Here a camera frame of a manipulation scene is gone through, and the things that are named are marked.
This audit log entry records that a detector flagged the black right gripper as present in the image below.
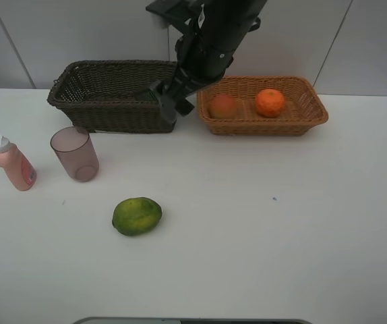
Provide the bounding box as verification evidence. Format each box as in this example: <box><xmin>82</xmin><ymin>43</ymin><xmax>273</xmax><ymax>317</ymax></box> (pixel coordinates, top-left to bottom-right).
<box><xmin>146</xmin><ymin>0</ymin><xmax>266</xmax><ymax>117</ymax></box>

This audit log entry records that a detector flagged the dark green square bottle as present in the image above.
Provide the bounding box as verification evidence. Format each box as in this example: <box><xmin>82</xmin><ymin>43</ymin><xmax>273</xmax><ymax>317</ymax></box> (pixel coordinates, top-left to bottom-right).
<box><xmin>134</xmin><ymin>80</ymin><xmax>177</xmax><ymax>124</ymax></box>

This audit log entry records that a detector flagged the red orange peach fruit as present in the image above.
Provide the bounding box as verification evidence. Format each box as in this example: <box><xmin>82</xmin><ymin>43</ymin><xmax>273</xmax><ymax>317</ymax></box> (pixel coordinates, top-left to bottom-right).
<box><xmin>209</xmin><ymin>94</ymin><xmax>237</xmax><ymax>119</ymax></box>

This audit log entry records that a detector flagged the orange mandarin fruit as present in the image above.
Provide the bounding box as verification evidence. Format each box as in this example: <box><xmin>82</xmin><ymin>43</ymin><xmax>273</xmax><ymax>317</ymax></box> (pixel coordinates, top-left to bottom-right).
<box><xmin>255</xmin><ymin>88</ymin><xmax>285</xmax><ymax>117</ymax></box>

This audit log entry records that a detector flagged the green mango fruit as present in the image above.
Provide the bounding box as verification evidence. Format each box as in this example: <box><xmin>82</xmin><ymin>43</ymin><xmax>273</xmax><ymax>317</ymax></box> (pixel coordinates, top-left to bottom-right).
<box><xmin>111</xmin><ymin>197</ymin><xmax>162</xmax><ymax>236</ymax></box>

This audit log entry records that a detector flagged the pink bottle white cap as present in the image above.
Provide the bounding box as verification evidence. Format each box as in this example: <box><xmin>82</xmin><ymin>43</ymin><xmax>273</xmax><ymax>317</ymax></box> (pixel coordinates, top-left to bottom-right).
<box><xmin>0</xmin><ymin>135</ymin><xmax>37</xmax><ymax>191</ymax></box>

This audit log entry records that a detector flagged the dark brown wicker basket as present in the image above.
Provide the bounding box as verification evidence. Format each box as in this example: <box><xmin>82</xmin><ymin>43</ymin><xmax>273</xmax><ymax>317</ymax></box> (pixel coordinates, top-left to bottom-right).
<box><xmin>47</xmin><ymin>60</ymin><xmax>176</xmax><ymax>134</ymax></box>

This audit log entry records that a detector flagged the translucent purple plastic cup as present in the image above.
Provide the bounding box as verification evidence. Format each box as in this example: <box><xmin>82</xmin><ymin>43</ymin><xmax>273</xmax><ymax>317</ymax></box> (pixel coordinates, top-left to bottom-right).
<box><xmin>50</xmin><ymin>126</ymin><xmax>99</xmax><ymax>182</ymax></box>

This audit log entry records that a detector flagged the light orange wicker basket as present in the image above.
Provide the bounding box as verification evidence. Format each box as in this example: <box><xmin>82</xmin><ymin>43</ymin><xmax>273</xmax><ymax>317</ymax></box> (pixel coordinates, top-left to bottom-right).
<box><xmin>197</xmin><ymin>76</ymin><xmax>328</xmax><ymax>136</ymax></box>

